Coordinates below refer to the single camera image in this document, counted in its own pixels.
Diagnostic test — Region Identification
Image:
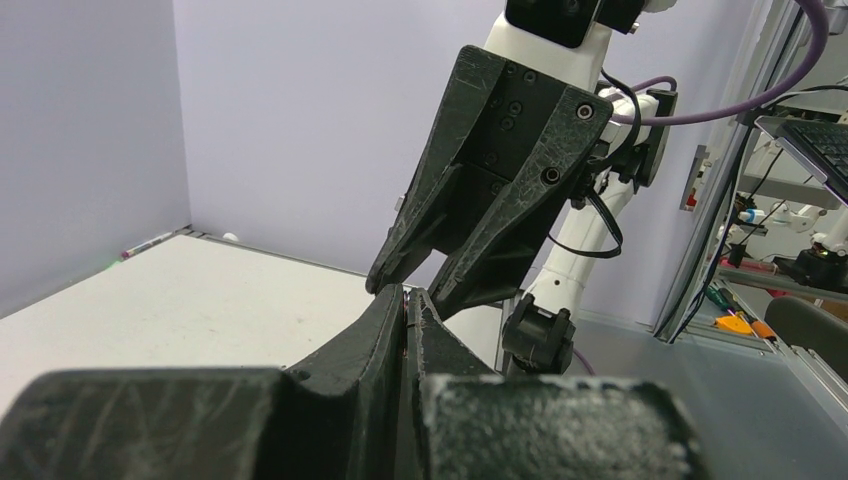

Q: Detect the laptop on background desk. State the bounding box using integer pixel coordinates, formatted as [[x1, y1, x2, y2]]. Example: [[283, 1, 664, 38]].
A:
[[754, 116, 847, 205]]

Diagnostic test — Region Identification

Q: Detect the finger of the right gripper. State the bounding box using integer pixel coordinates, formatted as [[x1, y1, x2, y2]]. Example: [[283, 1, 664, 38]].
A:
[[430, 86, 613, 318], [365, 45, 507, 294]]

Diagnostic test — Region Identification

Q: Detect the vertical aluminium frame post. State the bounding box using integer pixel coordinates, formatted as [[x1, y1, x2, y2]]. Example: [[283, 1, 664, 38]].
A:
[[653, 1, 808, 344]]

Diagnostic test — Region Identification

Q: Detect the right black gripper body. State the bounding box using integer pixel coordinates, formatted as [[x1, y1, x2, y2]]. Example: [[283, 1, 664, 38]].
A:
[[457, 62, 583, 259]]

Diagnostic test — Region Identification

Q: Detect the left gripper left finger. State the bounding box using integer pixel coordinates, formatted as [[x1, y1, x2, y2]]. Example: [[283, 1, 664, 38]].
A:
[[284, 285, 405, 479]]

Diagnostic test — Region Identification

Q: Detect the marker pen on rail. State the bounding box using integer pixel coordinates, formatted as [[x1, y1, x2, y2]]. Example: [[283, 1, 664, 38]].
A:
[[120, 232, 174, 261]]

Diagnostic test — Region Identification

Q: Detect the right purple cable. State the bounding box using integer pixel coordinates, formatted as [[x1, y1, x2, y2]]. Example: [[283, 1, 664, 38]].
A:
[[609, 0, 831, 127]]

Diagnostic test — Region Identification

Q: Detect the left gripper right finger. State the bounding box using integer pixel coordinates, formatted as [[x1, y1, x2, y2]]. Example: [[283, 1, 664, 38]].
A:
[[407, 288, 503, 479]]

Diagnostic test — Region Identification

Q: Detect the yellow tool on floor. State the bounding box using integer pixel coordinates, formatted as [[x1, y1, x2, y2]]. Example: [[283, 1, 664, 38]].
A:
[[714, 314, 755, 336]]

